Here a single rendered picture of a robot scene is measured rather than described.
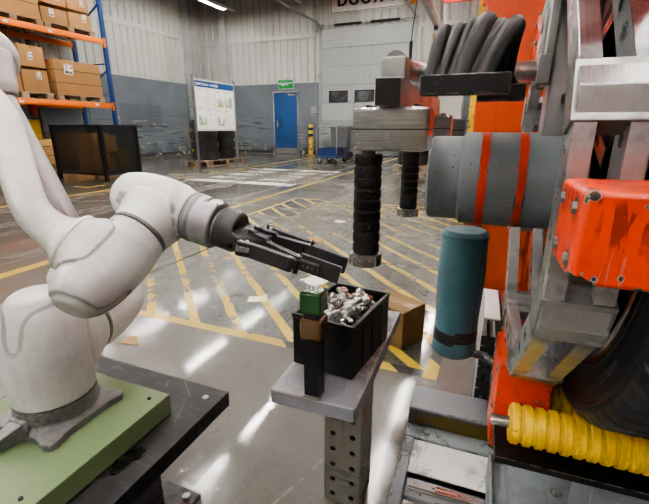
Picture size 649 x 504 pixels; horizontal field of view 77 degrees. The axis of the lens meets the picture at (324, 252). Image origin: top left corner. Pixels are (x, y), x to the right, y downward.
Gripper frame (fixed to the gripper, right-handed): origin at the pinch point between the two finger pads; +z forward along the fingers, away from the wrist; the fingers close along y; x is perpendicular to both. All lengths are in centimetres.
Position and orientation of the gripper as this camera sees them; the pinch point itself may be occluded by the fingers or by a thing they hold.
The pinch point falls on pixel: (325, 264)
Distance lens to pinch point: 70.3
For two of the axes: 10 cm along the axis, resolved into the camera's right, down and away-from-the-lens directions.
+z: 9.3, 3.3, -1.8
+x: -2.5, 9.0, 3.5
